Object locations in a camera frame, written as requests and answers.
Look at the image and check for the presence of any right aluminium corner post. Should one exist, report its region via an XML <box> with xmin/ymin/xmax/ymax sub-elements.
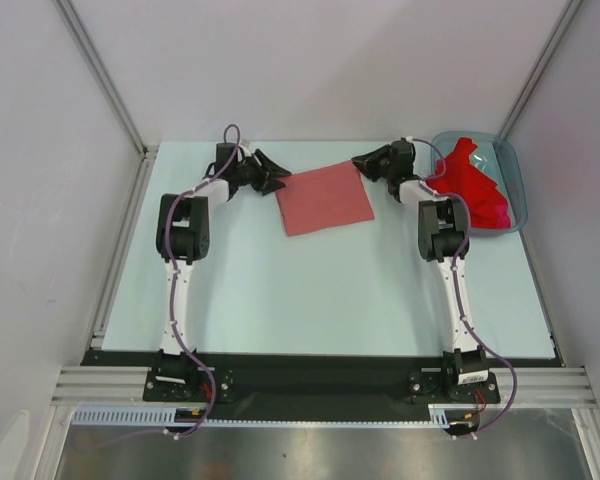
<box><xmin>498</xmin><ymin>0</ymin><xmax>588</xmax><ymax>138</ymax></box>

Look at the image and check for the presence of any salmon pink t shirt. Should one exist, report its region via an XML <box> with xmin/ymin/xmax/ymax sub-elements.
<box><xmin>275</xmin><ymin>161</ymin><xmax>375</xmax><ymax>237</ymax></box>

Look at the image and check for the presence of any grey slotted cable duct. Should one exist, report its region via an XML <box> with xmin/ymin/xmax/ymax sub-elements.
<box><xmin>73</xmin><ymin>404</ymin><xmax>479</xmax><ymax>429</ymax></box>

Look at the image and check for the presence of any clear blue plastic bin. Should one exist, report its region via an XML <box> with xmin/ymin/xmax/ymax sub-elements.
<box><xmin>431</xmin><ymin>131</ymin><xmax>528</xmax><ymax>235</ymax></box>

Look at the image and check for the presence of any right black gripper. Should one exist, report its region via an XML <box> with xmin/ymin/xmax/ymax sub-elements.
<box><xmin>353</xmin><ymin>144</ymin><xmax>396</xmax><ymax>182</ymax></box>

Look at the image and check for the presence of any aluminium corner post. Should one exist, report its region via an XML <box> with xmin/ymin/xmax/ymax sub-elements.
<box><xmin>498</xmin><ymin>0</ymin><xmax>588</xmax><ymax>138</ymax></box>
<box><xmin>49</xmin><ymin>0</ymin><xmax>151</xmax><ymax>156</ymax></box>

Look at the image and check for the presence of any magenta pink garment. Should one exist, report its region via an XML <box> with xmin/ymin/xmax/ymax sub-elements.
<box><xmin>491</xmin><ymin>203</ymin><xmax>511</xmax><ymax>230</ymax></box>

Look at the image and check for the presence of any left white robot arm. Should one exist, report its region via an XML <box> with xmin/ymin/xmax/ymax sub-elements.
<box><xmin>156</xmin><ymin>142</ymin><xmax>291</xmax><ymax>355</ymax></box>

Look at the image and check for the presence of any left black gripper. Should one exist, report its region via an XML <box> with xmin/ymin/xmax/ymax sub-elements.
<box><xmin>232</xmin><ymin>150</ymin><xmax>290</xmax><ymax>196</ymax></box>

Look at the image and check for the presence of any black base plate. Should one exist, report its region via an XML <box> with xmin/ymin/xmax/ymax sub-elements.
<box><xmin>81</xmin><ymin>350</ymin><xmax>561</xmax><ymax>423</ymax></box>

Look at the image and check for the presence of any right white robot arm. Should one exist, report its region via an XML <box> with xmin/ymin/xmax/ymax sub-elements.
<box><xmin>351</xmin><ymin>137</ymin><xmax>481</xmax><ymax>401</ymax></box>

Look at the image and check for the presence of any bright red t shirt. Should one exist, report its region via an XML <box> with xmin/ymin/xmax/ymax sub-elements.
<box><xmin>426</xmin><ymin>137</ymin><xmax>509</xmax><ymax>230</ymax></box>

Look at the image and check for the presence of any left aluminium corner post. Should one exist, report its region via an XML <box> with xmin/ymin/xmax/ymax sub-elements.
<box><xmin>49</xmin><ymin>0</ymin><xmax>151</xmax><ymax>156</ymax></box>

